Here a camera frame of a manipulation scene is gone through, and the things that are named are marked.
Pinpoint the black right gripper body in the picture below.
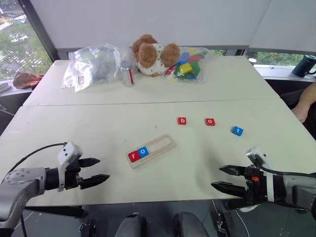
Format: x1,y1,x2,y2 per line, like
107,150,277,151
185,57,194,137
243,165,270,206

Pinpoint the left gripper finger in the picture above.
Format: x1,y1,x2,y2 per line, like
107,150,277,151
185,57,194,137
79,174,111,190
78,157,101,169

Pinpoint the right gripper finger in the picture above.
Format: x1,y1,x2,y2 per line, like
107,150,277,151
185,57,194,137
210,182,248,199
219,165,247,176

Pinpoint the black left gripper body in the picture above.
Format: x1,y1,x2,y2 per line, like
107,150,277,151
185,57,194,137
64,158,83,191

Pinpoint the wooden letter tray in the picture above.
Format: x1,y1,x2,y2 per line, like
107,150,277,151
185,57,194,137
125,134,177,170

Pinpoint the red letter tile r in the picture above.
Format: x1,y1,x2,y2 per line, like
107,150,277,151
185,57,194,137
128,151,141,163

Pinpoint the blue letter tile o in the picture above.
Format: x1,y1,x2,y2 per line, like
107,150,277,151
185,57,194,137
137,146,151,159

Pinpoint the bag of colourful blocks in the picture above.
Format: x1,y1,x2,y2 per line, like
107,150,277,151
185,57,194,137
163,46,218,85

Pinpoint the dark rounded shape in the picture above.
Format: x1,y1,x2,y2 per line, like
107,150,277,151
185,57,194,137
173,211,210,237
115,213,149,237

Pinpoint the silver can red stripe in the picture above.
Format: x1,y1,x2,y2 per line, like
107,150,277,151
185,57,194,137
120,60,135,87

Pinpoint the clear plastic bag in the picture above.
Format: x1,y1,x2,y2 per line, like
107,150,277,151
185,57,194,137
61,43,139,92

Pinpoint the reddish brown cloth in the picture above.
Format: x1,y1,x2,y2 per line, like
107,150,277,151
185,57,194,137
12,71,44,90

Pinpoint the brown white teddy bear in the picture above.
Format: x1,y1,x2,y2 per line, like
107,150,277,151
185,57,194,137
131,34,181,78

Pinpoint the dark green mug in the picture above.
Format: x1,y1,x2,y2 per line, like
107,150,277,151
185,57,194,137
291,54,316,78

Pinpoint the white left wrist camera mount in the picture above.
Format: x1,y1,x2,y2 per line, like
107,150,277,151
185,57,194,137
57,141,83,192

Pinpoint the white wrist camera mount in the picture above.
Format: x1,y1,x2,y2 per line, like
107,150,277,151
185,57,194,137
57,141,83,192
245,146,276,203

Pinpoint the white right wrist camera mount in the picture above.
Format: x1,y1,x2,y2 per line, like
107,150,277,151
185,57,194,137
245,146,276,203

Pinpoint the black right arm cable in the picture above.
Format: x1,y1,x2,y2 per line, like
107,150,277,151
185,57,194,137
260,165,316,178

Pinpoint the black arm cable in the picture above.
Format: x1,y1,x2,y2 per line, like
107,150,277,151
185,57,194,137
1,142,68,185
260,165,316,178

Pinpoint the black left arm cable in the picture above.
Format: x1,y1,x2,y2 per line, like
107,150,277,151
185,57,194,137
1,142,68,185

